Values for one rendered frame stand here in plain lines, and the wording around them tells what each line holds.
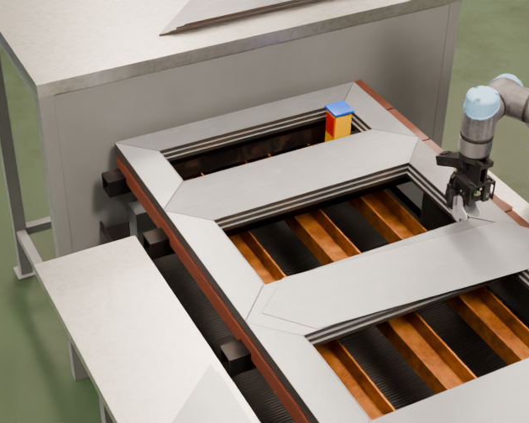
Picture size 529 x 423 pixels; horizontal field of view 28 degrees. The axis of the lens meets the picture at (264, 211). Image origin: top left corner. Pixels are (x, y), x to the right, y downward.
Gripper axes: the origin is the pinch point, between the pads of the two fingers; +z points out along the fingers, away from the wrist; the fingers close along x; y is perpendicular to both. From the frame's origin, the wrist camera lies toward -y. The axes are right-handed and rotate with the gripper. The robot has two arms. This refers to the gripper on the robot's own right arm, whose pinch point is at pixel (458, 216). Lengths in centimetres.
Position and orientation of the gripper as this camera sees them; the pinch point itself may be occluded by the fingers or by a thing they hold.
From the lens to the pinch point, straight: 258.2
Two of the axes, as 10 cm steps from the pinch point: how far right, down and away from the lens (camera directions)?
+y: 4.6, 5.4, -7.1
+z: -0.1, 8.0, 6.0
